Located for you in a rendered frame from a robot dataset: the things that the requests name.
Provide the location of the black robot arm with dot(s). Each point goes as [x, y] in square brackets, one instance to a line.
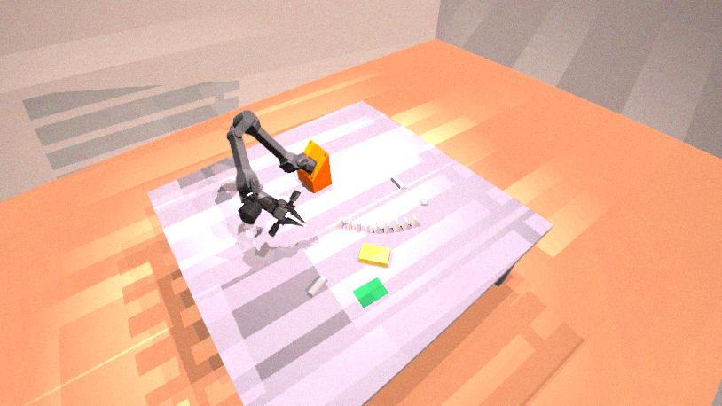
[246, 178]

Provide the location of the yellow block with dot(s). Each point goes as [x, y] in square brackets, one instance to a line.
[374, 255]

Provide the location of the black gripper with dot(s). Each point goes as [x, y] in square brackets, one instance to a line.
[291, 208]

